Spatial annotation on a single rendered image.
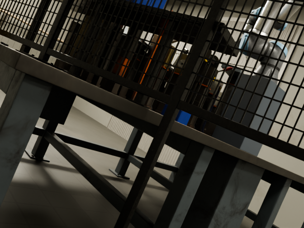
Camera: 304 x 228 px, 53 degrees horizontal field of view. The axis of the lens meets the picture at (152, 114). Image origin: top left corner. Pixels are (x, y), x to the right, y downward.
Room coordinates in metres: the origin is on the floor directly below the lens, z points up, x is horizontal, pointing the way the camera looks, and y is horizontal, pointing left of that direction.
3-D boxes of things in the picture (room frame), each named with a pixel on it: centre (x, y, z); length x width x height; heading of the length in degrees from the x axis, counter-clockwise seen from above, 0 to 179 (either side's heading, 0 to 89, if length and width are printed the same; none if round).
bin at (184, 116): (1.36, -0.10, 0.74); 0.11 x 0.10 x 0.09; 150
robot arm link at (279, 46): (1.76, -0.50, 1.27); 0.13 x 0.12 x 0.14; 90
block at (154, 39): (1.59, 0.13, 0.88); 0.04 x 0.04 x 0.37; 60
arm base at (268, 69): (1.76, -0.50, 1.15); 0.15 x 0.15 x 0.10
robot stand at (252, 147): (1.76, -0.50, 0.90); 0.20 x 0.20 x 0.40; 41
